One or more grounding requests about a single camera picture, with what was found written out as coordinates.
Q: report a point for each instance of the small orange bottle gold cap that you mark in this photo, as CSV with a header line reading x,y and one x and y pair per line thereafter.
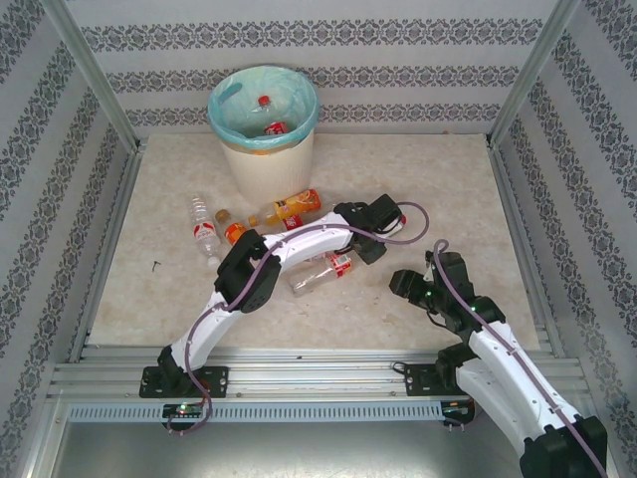
x,y
234,232

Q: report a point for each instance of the clear water bottle white cap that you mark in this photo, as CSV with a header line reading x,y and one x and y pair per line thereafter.
x,y
204,231

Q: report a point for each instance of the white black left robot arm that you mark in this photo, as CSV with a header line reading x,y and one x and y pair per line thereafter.
x,y
308,239

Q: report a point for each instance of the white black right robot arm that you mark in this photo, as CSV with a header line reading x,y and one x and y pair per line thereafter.
x,y
502,358

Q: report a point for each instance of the cream plastic waste bin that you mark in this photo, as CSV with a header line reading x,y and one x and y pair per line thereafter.
x,y
269,174

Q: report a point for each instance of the teal plastic bin liner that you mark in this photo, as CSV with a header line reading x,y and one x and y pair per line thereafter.
x,y
298,94

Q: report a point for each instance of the orange juice plastic bottle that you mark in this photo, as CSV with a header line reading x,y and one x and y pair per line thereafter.
x,y
293,204

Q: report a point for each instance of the right circuit board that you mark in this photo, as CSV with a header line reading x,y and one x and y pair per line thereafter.
x,y
458,408

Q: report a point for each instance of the circuit board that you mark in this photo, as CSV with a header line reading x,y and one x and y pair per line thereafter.
x,y
184,409
458,408

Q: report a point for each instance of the left circuit board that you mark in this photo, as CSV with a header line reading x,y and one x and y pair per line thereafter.
x,y
184,409

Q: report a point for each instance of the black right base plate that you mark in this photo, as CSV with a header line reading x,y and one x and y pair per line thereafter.
x,y
420,381

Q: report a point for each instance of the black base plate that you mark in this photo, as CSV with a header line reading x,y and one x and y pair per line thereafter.
x,y
420,381
216,381

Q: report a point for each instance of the aluminium side rail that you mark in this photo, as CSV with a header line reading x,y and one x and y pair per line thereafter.
x,y
509,189
123,189

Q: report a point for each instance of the aluminium mounting rail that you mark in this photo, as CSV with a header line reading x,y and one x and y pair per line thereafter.
x,y
318,371

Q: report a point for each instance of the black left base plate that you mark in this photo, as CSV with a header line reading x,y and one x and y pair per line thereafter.
x,y
216,381

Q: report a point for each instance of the aluminium frame post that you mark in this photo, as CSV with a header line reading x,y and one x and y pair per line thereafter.
x,y
95,74
531,74

